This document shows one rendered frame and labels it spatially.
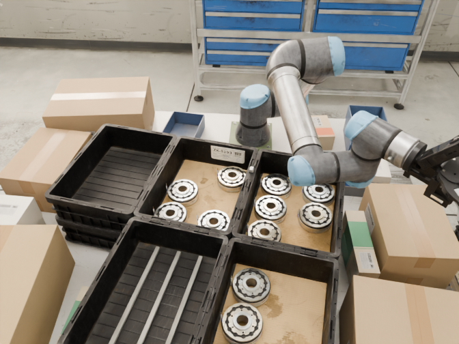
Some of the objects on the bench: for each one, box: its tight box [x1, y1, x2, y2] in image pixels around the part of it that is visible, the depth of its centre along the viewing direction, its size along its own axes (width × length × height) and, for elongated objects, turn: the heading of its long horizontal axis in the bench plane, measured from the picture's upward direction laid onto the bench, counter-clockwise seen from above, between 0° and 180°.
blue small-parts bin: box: [162, 111, 205, 139], centre depth 177 cm, size 20×15×7 cm
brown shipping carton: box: [358, 183, 459, 289], centre depth 128 cm, size 30×22×16 cm
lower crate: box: [55, 218, 121, 250], centre depth 143 cm, size 40×30×12 cm
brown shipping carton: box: [0, 127, 92, 214], centre depth 152 cm, size 30×22×16 cm
